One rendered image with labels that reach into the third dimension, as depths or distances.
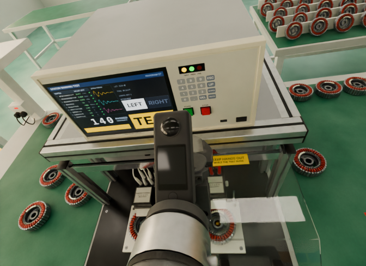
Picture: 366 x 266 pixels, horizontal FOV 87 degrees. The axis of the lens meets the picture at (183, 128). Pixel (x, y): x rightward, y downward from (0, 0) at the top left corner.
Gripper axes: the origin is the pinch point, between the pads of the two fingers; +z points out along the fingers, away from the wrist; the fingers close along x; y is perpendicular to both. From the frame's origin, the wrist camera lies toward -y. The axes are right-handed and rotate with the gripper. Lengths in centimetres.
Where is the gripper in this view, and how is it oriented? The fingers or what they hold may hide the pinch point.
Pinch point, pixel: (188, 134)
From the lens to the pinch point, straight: 38.1
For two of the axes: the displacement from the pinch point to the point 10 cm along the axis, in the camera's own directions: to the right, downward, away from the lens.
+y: 1.5, 9.1, 3.9
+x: 9.8, -0.9, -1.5
